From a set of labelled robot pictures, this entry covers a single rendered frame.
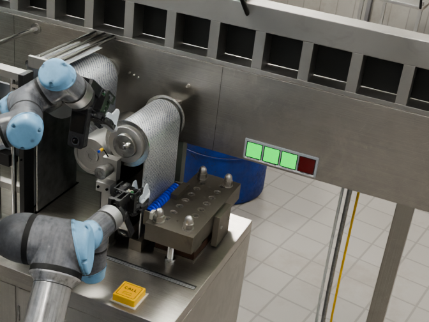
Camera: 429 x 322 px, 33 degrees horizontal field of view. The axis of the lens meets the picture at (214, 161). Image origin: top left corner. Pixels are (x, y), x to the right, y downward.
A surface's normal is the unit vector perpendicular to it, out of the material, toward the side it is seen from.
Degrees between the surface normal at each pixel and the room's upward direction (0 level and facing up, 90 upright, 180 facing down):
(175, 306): 0
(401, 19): 90
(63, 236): 36
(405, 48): 90
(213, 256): 0
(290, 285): 0
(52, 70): 50
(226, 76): 90
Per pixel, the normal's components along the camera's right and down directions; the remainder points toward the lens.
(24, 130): 0.21, 0.47
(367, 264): 0.11, -0.89
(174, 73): -0.39, 0.38
